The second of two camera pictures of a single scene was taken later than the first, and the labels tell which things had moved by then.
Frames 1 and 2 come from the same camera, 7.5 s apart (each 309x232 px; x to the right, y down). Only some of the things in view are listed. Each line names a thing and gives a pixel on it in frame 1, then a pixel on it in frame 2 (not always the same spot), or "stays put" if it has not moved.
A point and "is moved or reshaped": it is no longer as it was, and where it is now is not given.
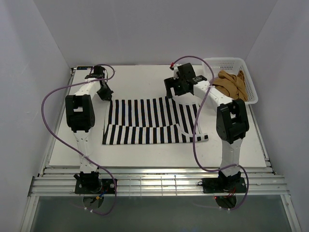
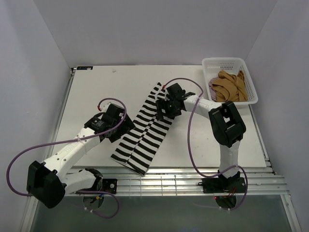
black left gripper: (107, 96) -> (127, 125)
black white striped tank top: (152, 120) is moved or reshaped
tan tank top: (234, 86) stays put
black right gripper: (171, 82) -> (162, 104)
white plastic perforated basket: (232, 65) stays put
